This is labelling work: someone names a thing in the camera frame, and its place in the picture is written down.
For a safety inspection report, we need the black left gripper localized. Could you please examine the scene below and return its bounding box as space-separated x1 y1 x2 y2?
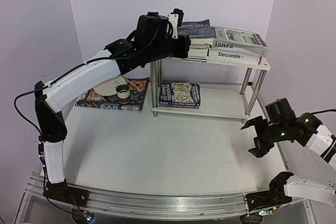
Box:
150 34 193 63

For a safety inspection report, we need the blue orange paperback book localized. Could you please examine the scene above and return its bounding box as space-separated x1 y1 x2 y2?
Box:
188 48 209 58

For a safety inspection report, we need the black notebook with barcode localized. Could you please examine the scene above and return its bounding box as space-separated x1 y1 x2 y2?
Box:
190 44 212 49

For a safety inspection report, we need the dark blue paperback book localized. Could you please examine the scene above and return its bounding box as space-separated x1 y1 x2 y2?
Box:
178 19 214 45

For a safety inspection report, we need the brown Decorate book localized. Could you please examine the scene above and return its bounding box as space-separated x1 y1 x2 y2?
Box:
208 49 261 65

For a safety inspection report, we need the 52-Storey Treehouse book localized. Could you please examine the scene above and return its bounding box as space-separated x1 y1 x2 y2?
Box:
159 82 201 109

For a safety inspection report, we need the grey photo cover book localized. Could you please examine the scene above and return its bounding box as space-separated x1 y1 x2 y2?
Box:
211 26 268 57

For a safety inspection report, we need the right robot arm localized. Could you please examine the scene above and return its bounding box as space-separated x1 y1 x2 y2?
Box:
243 98 335 216

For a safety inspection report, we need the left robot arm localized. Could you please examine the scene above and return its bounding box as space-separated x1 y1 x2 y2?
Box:
32 8 191 207

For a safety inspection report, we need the white two-tier shelf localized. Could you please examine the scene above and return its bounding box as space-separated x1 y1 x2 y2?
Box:
151 57 271 123

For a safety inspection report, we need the patterned placemat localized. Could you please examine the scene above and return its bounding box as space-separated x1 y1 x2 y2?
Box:
75 78 149 111

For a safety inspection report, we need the glass cup with brown band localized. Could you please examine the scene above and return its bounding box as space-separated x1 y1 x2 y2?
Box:
116 84 130 104

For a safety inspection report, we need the white pink plate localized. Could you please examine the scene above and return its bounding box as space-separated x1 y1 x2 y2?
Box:
93 76 127 97

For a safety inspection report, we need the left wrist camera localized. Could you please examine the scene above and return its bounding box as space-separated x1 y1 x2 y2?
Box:
167 8 184 39

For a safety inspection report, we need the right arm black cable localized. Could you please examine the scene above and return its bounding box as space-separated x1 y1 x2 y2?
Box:
313 108 336 116

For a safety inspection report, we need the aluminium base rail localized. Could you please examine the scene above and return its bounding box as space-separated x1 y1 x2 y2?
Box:
25 176 309 217

